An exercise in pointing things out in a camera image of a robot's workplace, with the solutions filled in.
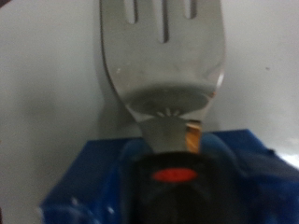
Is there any silver toaster oven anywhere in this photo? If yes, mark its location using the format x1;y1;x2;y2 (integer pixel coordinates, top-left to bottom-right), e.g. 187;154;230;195
0;0;299;224

